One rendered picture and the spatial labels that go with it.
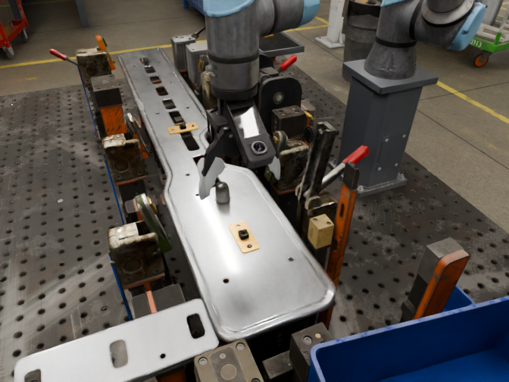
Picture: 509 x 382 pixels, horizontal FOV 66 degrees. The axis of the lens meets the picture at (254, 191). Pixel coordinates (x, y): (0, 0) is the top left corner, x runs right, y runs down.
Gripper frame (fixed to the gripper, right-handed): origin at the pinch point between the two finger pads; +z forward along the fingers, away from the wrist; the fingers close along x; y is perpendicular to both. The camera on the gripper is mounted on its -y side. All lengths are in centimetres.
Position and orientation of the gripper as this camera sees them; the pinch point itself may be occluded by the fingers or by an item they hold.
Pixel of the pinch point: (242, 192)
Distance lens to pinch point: 71.7
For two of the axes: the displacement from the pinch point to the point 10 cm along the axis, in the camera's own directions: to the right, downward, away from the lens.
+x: -9.2, 2.4, -3.0
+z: 0.0, 7.8, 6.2
